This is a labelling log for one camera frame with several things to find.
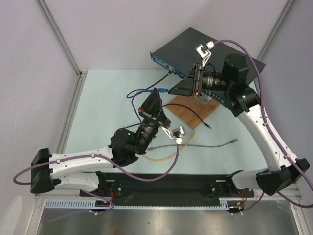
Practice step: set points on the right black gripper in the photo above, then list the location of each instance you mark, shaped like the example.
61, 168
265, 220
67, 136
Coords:
197, 81

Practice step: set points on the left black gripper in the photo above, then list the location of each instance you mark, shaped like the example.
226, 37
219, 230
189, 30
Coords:
152, 104

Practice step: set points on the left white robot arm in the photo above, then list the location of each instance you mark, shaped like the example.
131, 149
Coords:
73, 171

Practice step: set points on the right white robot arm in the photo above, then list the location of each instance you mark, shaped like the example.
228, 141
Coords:
283, 166

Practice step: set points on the wooden board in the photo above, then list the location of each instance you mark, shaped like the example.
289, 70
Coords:
192, 111

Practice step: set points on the dark network switch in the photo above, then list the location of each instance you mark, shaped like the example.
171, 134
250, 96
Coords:
179, 55

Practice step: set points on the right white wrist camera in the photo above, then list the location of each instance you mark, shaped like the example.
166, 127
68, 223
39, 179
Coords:
204, 51

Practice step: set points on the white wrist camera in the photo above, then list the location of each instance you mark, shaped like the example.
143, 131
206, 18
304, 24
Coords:
175, 134
204, 51

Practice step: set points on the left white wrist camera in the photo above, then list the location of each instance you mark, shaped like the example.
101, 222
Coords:
175, 134

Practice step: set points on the left aluminium frame post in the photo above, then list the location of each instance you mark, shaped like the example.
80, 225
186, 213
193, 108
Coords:
80, 75

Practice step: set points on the aluminium frame post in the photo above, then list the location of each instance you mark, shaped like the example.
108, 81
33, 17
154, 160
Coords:
276, 27
80, 75

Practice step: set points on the right aluminium frame post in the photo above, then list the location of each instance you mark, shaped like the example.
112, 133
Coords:
276, 27

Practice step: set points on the aluminium frame rail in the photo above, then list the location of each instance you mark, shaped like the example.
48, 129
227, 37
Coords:
265, 215

